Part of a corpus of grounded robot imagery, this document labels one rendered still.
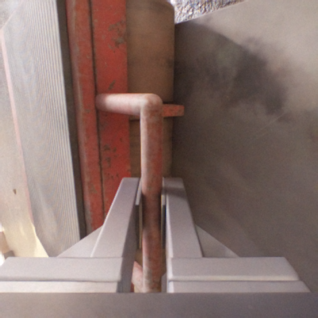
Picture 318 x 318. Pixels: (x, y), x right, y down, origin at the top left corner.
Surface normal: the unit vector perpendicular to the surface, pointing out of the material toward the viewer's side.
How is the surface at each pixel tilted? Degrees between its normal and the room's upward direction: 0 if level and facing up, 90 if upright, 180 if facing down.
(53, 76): 0
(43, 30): 0
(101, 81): 90
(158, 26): 87
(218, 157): 0
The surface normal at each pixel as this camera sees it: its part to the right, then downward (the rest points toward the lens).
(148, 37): 0.44, 0.25
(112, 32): 0.65, 0.21
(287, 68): -0.76, 0.18
